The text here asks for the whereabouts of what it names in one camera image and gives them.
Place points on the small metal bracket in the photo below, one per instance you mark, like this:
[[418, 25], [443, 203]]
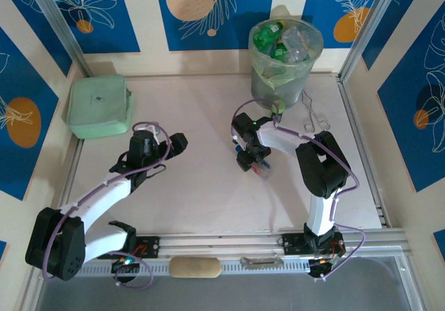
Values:
[[260, 263]]

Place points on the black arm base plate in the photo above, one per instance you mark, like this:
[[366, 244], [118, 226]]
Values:
[[149, 246], [292, 245]]

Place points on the perforated metal strip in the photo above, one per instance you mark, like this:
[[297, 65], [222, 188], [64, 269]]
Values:
[[229, 267]]

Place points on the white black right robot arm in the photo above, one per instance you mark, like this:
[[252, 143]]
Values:
[[285, 138]]

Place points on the clear bottle red blue label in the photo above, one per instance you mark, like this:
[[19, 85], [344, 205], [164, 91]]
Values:
[[264, 173]]

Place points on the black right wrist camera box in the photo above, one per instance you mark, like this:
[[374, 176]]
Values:
[[243, 123]]

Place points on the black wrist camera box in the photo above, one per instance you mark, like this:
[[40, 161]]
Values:
[[243, 123], [142, 144]]

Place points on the pale green bin liner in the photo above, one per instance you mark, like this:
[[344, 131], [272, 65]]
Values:
[[267, 76]]

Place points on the grey metal sheet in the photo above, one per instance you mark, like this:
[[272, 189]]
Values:
[[222, 293]]

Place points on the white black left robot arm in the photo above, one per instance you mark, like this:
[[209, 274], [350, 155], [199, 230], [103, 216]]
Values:
[[97, 199]]

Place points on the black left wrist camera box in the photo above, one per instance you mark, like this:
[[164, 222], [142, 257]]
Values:
[[142, 144]]

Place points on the clear plastic tongs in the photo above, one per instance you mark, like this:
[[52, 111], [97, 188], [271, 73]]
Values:
[[309, 114]]

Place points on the aluminium corner post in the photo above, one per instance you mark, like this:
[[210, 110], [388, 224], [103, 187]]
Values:
[[370, 25], [59, 25]]

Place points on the green soda bottle yellow cap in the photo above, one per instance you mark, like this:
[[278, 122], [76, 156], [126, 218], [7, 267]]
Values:
[[266, 34], [281, 53]]

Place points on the mint green zip pouch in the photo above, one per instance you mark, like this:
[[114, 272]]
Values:
[[97, 105]]

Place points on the aluminium frame rail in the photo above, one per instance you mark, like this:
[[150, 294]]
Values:
[[215, 245]]

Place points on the tan foam pad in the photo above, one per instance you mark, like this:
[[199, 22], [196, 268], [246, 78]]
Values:
[[194, 267]]

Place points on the tall clear ribbed water bottle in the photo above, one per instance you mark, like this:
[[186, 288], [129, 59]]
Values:
[[295, 43]]

